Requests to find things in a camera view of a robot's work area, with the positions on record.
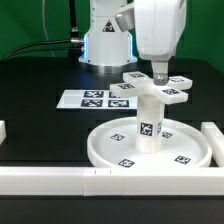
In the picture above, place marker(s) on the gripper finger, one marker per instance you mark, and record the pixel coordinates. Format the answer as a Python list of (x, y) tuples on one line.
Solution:
[(160, 72)]

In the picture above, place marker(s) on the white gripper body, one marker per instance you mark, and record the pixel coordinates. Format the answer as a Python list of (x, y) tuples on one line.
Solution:
[(158, 26)]

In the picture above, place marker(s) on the white cross-shaped table base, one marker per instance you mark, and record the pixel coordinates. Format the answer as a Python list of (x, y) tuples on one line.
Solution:
[(137, 84)]

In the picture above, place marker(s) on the white round table top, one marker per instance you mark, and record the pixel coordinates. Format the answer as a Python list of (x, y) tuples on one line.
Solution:
[(119, 143)]

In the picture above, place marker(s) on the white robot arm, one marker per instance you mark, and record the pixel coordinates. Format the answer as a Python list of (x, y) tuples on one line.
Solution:
[(121, 32)]

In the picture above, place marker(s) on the white marker sheet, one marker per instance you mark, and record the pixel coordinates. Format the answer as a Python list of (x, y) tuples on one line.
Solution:
[(94, 99)]

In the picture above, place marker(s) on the white front fence bar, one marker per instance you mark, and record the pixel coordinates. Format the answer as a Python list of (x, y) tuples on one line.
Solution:
[(86, 181)]

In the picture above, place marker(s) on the white left fence bar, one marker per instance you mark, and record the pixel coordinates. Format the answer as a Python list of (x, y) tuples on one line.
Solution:
[(2, 131)]

